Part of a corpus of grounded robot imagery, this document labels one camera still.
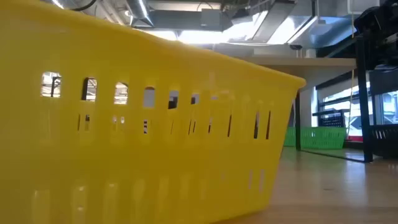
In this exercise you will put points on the grey ceiling box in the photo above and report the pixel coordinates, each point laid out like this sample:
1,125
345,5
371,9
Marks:
211,18

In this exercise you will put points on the red flat object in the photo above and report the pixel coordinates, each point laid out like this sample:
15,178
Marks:
356,138

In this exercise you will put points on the black perforated crate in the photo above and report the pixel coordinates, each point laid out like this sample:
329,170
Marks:
332,122

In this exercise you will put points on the green slotted plastic basket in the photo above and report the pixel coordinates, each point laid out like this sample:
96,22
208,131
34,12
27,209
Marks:
323,138

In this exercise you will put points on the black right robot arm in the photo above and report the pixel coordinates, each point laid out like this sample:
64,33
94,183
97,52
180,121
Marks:
382,18

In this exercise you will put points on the black slotted plastic basket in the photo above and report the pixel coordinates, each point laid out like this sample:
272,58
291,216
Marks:
385,140

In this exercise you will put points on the round silver duct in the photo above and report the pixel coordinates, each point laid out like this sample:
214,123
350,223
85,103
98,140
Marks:
140,9

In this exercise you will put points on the yellow slotted plastic basket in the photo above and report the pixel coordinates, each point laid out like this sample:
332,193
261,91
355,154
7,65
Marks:
155,155

